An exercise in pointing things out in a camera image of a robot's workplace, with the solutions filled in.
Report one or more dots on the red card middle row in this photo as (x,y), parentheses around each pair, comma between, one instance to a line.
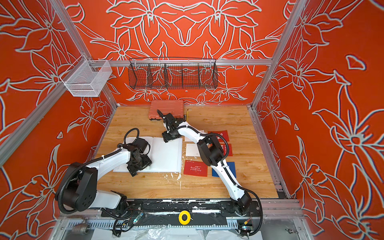
(227,149)

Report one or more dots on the red card row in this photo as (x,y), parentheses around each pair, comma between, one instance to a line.
(227,149)
(224,134)

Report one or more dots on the white card red chinese text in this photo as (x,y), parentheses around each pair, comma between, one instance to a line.
(193,136)

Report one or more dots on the red card white script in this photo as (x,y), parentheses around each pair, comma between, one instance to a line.
(194,168)

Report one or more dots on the blank white card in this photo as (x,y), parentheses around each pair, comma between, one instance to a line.
(192,150)

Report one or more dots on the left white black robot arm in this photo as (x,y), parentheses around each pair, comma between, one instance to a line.
(78,190)

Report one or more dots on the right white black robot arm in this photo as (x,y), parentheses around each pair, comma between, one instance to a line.
(213,150)

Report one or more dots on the black wire basket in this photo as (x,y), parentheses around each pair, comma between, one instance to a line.
(173,74)

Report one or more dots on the blue card white text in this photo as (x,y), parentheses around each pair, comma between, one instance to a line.
(232,167)

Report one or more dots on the yellow tape roll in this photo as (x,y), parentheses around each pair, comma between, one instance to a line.
(184,218)

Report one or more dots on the red plastic tool case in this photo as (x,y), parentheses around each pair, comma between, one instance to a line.
(174,107)

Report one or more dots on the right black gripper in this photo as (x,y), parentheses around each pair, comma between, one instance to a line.
(168,135)

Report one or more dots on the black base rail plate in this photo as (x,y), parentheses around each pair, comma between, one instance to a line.
(205,213)

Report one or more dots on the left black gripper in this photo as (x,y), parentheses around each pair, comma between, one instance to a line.
(134,170)

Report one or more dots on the white mesh basket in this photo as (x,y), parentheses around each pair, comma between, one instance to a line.
(84,80)

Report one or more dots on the red card top row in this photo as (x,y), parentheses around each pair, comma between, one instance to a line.
(224,134)

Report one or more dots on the white photo album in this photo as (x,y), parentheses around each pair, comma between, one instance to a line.
(165,157)

